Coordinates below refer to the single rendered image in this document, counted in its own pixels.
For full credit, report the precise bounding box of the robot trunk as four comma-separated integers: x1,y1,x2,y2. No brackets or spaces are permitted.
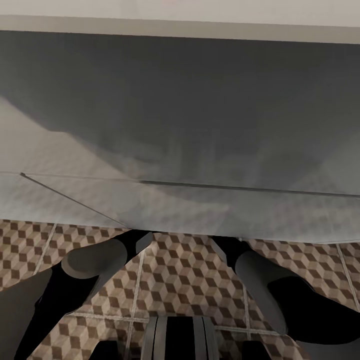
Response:
140,316,220,360

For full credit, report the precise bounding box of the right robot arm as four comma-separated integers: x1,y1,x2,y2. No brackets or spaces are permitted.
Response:
210,235,360,360

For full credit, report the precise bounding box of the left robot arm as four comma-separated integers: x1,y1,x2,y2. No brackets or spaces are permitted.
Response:
0,229,158,360

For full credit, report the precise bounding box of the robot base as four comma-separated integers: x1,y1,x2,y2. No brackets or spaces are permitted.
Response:
89,340,271,360

